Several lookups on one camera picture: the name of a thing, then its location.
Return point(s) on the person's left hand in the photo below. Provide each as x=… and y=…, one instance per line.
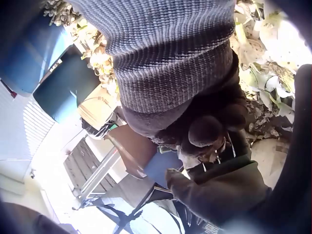
x=219, y=192

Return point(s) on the person's right hand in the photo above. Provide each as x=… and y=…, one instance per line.
x=170, y=61

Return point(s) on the person's right fingers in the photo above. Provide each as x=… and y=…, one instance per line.
x=207, y=131

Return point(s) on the person's left fingers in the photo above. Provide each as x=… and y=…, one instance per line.
x=176, y=181

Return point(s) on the withered vegetable leaf scrap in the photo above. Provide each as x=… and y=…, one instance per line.
x=195, y=156

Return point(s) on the blue flat board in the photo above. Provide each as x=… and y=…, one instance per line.
x=160, y=170

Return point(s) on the brown stool seat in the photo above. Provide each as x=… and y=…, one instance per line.
x=131, y=148

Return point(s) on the pile of pale cabbage leaves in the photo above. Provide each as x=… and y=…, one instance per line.
x=268, y=48

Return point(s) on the cardboard box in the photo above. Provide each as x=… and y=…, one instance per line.
x=97, y=107

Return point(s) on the pile of yellowish vegetable trimmings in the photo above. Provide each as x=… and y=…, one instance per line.
x=97, y=51

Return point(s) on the dark plastic crate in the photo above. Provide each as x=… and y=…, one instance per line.
x=65, y=82

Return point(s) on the white roller shutter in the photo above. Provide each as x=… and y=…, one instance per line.
x=22, y=126

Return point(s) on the blue plastic crate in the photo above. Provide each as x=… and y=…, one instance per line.
x=26, y=53

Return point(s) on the metal ladder frame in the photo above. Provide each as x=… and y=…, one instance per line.
x=97, y=175

